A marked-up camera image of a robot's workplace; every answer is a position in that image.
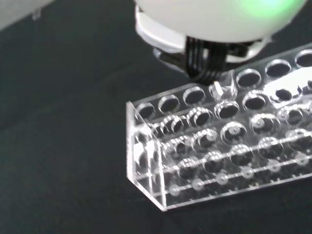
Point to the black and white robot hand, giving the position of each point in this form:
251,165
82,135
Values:
209,19

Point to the clear acrylic test tube rack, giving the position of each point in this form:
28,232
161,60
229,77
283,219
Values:
219,146

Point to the clear plastic cloth clip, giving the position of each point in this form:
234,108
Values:
36,14

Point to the black bench cloth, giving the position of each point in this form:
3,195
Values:
61,122

